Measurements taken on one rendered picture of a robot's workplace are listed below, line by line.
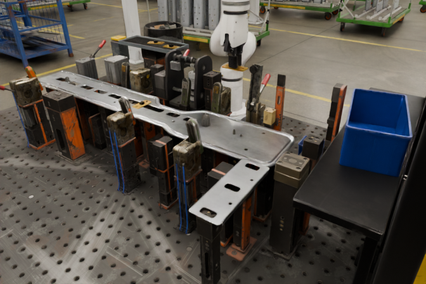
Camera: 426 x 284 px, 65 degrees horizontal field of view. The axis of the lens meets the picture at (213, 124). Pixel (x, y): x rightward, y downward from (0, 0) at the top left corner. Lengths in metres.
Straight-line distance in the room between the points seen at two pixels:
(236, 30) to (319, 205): 0.55
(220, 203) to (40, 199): 0.87
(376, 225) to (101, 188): 1.08
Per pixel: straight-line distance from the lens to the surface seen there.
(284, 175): 0.98
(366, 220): 0.90
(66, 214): 1.45
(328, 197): 0.93
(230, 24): 1.03
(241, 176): 1.01
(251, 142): 1.17
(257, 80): 1.27
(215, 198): 0.93
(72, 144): 1.70
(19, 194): 1.64
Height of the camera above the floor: 1.61
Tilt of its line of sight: 28 degrees down
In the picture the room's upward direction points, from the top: 1 degrees counter-clockwise
